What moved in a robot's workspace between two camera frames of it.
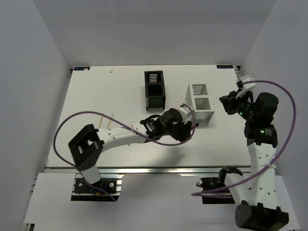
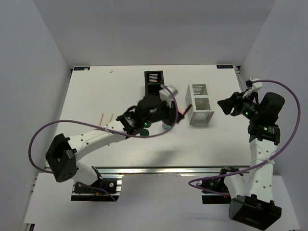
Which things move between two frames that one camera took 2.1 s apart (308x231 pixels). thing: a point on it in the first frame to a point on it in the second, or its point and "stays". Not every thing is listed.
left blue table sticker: x=81 y=68 stays
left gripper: x=183 y=135 to x=171 y=113
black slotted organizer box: x=155 y=89 stays
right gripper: x=228 y=102 stays
